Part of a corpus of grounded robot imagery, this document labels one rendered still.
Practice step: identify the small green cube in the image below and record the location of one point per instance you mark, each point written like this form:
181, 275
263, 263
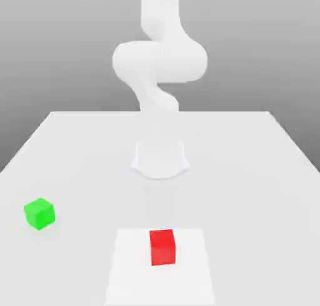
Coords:
39, 214

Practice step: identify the small red cube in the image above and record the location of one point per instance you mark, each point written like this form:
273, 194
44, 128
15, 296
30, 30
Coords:
162, 247

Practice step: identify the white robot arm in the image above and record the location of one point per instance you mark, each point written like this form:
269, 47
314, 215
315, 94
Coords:
160, 61

